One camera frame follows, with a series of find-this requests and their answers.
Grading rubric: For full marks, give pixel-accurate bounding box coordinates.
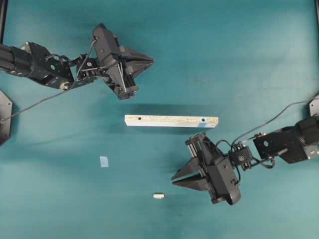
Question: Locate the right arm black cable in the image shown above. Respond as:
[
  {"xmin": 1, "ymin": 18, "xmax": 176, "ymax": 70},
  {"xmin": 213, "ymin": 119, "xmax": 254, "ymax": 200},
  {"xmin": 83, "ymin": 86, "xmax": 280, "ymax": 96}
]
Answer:
[{"xmin": 233, "ymin": 93, "xmax": 319, "ymax": 147}]

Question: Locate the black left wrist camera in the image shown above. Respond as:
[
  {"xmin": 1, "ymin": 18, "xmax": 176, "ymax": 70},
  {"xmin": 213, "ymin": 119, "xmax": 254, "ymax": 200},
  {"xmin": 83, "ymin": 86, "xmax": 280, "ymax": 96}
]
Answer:
[{"xmin": 92, "ymin": 23, "xmax": 121, "ymax": 66}]

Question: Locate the black frame post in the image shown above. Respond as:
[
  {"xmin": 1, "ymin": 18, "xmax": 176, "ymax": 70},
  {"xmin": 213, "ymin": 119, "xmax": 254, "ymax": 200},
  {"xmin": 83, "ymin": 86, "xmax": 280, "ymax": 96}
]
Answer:
[{"xmin": 0, "ymin": 0, "xmax": 8, "ymax": 44}]

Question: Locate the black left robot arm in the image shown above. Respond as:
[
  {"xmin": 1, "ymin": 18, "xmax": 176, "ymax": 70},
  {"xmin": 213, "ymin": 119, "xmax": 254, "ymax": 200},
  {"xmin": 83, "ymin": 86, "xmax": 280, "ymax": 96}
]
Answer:
[{"xmin": 0, "ymin": 42, "xmax": 154, "ymax": 100}]

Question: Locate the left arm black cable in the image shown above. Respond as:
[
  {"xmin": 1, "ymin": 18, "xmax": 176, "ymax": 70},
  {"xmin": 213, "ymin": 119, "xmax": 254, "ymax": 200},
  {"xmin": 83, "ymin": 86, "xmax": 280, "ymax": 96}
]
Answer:
[{"xmin": 0, "ymin": 39, "xmax": 99, "ymax": 123}]

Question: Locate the right grey base plate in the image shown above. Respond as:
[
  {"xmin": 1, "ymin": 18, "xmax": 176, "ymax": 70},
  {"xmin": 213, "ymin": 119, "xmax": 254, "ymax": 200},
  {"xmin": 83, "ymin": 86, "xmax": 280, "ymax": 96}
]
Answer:
[{"xmin": 309, "ymin": 96, "xmax": 319, "ymax": 117}]

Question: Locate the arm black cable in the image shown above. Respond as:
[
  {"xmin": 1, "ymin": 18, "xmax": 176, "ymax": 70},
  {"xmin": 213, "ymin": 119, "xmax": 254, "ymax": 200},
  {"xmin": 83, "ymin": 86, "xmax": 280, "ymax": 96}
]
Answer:
[
  {"xmin": 0, "ymin": 39, "xmax": 99, "ymax": 123},
  {"xmin": 233, "ymin": 93, "xmax": 319, "ymax": 147}
]

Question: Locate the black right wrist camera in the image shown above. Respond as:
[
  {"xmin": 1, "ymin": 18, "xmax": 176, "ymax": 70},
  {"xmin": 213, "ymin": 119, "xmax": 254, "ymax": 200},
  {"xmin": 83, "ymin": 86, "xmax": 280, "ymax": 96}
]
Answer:
[{"xmin": 207, "ymin": 157, "xmax": 241, "ymax": 205}]

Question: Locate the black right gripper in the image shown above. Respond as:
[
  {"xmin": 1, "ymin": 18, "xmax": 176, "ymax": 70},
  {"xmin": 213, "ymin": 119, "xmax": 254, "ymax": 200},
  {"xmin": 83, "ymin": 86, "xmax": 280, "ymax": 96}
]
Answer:
[{"xmin": 171, "ymin": 132, "xmax": 226, "ymax": 191}]

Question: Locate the white particle board plank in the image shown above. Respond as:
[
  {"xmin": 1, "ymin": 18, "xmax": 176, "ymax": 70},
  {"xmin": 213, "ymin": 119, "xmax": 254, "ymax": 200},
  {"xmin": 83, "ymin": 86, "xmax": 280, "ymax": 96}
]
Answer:
[{"xmin": 124, "ymin": 115, "xmax": 219, "ymax": 128}]

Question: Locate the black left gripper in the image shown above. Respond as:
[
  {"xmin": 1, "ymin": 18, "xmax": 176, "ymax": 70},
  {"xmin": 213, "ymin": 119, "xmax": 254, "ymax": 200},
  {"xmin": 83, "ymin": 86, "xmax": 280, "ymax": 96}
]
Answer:
[{"xmin": 97, "ymin": 46, "xmax": 154, "ymax": 100}]

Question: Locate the blue tape piece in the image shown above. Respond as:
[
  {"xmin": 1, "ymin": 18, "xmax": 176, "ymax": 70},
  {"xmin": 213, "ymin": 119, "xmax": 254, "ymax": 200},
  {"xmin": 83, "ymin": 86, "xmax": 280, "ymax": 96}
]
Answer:
[{"xmin": 100, "ymin": 156, "xmax": 109, "ymax": 168}]

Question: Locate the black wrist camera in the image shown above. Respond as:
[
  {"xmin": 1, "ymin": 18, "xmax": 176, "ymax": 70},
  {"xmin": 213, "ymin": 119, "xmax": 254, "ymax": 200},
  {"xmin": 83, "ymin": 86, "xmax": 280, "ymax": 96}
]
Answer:
[
  {"xmin": 92, "ymin": 23, "xmax": 121, "ymax": 66},
  {"xmin": 207, "ymin": 157, "xmax": 241, "ymax": 205}
]

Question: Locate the small wooden dowel rod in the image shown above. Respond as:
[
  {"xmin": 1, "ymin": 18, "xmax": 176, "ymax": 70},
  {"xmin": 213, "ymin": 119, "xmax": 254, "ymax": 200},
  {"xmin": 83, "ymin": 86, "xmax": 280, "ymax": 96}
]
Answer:
[{"xmin": 153, "ymin": 192, "xmax": 165, "ymax": 199}]

